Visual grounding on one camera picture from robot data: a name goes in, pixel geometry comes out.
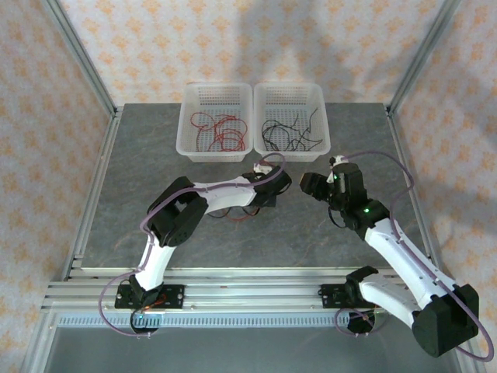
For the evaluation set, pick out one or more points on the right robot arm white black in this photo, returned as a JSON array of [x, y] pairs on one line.
[[407, 260]]

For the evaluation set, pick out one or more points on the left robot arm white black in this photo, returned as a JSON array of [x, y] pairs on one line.
[[225, 190]]

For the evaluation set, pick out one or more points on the white perforated plastic basket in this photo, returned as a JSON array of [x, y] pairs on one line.
[[217, 97], [291, 97]]

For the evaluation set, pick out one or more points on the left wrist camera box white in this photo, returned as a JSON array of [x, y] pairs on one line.
[[262, 168]]

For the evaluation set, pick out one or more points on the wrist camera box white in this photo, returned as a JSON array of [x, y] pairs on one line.
[[262, 168], [337, 161]]

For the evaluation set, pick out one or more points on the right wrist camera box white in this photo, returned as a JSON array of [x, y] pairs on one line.
[[337, 161]]

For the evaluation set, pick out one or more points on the aluminium table side rail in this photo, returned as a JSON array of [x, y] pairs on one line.
[[99, 182], [400, 147]]

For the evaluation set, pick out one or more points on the aluminium mounting rail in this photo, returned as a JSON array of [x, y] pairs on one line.
[[252, 291]]

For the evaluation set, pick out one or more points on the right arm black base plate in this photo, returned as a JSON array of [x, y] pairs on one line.
[[330, 295]]

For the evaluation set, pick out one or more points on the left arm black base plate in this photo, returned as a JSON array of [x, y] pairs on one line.
[[174, 297]]

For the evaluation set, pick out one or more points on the aluminium frame post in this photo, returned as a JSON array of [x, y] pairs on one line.
[[421, 58], [83, 58]]

